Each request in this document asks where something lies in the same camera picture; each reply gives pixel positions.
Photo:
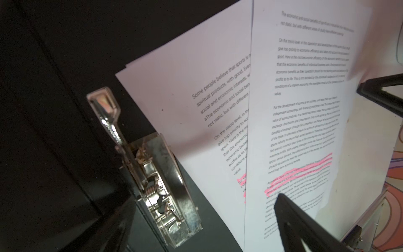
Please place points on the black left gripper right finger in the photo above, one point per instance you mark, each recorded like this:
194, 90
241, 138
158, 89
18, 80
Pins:
297, 228

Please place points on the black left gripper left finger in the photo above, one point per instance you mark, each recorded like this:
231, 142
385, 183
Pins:
108, 234

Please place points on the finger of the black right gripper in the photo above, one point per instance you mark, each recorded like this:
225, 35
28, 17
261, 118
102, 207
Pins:
372, 90

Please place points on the blue file folder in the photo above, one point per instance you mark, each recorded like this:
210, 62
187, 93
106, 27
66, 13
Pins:
59, 168

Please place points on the printed paper files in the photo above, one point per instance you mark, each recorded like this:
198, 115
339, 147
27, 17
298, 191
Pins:
254, 102

